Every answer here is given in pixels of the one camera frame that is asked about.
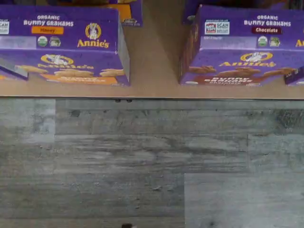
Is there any purple Annie's chocolate grahams box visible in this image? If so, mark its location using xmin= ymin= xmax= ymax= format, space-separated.
xmin=179 ymin=4 xmax=304 ymax=87
xmin=182 ymin=0 xmax=304 ymax=25

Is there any brown wooden shelf board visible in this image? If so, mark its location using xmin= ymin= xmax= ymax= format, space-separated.
xmin=0 ymin=0 xmax=304 ymax=101

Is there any purple Annie's honey grahams box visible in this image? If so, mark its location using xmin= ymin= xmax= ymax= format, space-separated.
xmin=47 ymin=0 xmax=143 ymax=28
xmin=0 ymin=5 xmax=131 ymax=87

